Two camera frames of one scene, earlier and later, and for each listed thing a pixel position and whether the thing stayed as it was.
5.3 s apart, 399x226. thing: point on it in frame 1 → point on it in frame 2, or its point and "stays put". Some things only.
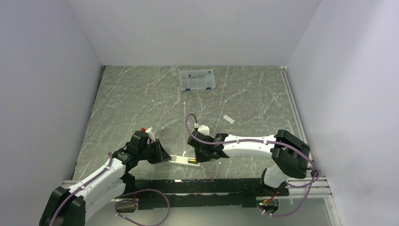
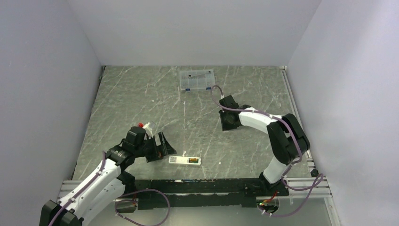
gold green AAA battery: [192, 161] stays put
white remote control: [184, 160] stays put
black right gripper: [200, 159] → [225, 126]
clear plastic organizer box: [201, 80] stays put
